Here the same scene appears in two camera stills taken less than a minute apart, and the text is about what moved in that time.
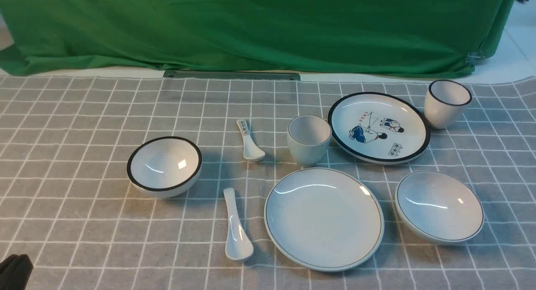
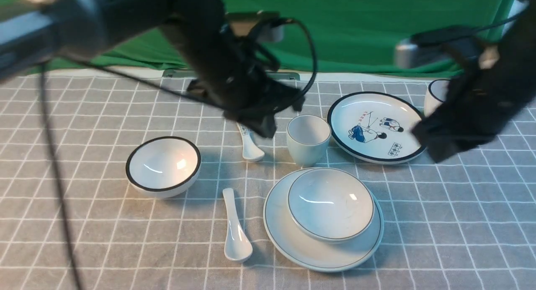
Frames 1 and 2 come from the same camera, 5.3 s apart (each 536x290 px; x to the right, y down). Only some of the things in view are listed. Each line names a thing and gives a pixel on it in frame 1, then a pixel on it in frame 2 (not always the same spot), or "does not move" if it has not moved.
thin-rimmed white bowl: (438, 208) to (330, 205)
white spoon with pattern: (251, 151) does not move
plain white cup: (309, 137) does not move
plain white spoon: (238, 246) does not move
